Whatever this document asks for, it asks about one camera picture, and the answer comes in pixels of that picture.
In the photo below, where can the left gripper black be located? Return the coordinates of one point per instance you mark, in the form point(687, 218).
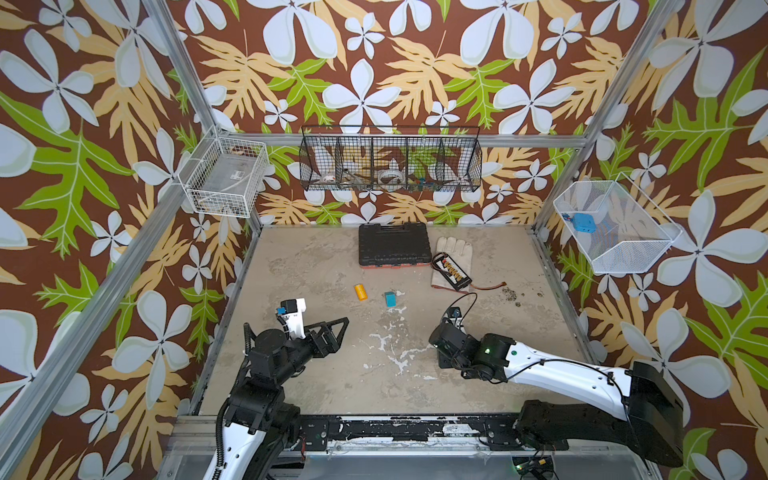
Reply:
point(331, 345)

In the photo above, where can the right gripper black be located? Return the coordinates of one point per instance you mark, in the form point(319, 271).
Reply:
point(447, 335)

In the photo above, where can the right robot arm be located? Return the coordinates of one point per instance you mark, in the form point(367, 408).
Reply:
point(635, 407)

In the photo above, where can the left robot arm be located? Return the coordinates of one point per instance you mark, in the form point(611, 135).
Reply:
point(255, 423)

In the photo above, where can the orange cylinder block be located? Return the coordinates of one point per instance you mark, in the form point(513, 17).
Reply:
point(360, 292)

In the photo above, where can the teal block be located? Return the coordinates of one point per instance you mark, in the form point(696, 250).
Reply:
point(390, 299)

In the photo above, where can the black battery holder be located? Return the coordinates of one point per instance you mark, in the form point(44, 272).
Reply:
point(447, 274)

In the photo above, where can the beige work glove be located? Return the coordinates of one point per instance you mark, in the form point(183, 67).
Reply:
point(460, 250)

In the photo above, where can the black tool case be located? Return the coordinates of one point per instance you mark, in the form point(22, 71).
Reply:
point(394, 245)

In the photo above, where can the blue object in basket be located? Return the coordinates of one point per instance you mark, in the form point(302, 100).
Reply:
point(583, 223)

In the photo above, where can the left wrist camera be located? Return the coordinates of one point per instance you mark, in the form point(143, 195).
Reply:
point(290, 316)

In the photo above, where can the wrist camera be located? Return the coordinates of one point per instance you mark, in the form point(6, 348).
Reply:
point(454, 315)
point(290, 316)

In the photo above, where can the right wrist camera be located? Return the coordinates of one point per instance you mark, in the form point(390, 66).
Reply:
point(454, 315)

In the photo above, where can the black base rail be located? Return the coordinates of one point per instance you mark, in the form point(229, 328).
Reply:
point(495, 431)

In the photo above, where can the black wire basket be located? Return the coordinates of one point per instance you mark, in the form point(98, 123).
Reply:
point(390, 158)

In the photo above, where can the white wire basket left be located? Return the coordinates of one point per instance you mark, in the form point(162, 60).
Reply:
point(223, 175)

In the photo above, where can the white wire basket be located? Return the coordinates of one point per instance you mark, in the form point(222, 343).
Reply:
point(633, 232)
point(223, 175)

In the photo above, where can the white wire basket right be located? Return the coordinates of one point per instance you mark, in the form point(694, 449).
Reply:
point(633, 232)

